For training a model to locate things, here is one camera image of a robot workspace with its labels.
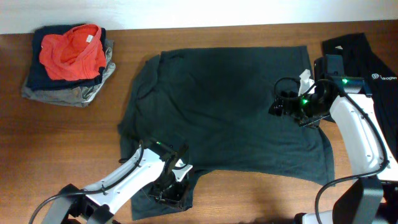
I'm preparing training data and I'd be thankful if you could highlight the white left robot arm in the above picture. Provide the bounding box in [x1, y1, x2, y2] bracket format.
[43, 140, 193, 223]

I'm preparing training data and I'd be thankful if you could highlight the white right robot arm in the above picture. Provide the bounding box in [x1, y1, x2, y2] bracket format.
[269, 55, 397, 224]

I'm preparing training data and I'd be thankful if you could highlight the dark green Nike t-shirt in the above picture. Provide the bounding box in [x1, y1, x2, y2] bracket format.
[117, 45, 336, 221]

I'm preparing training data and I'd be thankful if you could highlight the navy folded garment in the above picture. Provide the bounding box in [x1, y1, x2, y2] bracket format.
[26, 24, 106, 91]

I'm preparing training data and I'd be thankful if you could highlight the red folded garment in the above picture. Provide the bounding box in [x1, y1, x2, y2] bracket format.
[39, 24, 106, 82]

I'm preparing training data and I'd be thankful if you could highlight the black garment with white logo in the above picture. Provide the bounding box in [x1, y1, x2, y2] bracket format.
[322, 33, 397, 157]

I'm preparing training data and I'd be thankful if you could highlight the grey folded garment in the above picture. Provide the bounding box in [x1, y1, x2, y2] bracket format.
[21, 39, 116, 108]

